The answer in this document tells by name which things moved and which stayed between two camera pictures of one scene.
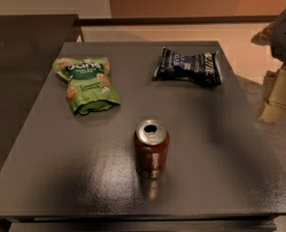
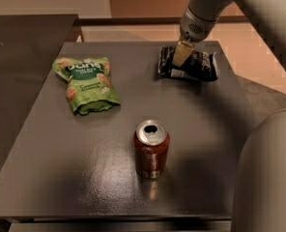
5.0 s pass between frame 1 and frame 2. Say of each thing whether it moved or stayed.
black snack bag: moved
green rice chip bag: stayed
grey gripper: moved
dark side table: stayed
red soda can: stayed
